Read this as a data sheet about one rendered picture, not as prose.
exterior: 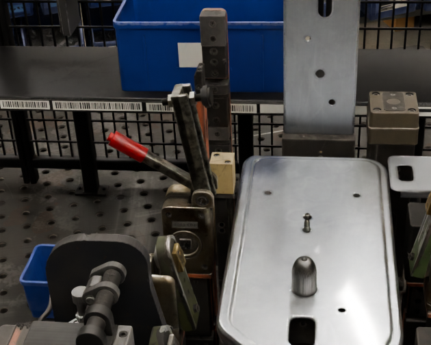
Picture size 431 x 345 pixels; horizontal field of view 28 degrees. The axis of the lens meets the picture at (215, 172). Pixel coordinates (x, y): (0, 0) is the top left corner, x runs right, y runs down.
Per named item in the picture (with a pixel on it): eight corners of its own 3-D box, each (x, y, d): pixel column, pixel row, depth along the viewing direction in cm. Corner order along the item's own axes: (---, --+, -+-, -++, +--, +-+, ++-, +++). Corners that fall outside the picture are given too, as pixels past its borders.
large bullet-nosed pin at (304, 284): (316, 307, 108) (317, 265, 105) (291, 305, 109) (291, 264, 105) (316, 290, 111) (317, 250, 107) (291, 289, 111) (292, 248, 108)
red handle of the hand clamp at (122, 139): (211, 195, 116) (109, 137, 113) (204, 206, 117) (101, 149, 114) (215, 178, 119) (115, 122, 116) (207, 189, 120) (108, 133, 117)
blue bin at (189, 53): (293, 93, 148) (293, 22, 141) (119, 92, 151) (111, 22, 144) (295, 53, 162) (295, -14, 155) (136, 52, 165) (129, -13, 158)
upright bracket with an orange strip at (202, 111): (217, 340, 144) (202, 71, 118) (209, 339, 145) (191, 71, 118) (219, 328, 147) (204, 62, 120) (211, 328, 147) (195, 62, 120)
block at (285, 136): (348, 283, 155) (355, 139, 139) (282, 280, 157) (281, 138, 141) (348, 272, 158) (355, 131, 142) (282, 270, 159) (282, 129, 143)
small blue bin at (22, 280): (80, 324, 149) (74, 284, 145) (26, 321, 151) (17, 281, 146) (95, 283, 158) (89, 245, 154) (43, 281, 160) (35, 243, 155)
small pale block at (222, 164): (239, 352, 142) (232, 164, 122) (219, 350, 142) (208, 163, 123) (241, 337, 145) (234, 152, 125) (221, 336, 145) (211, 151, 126)
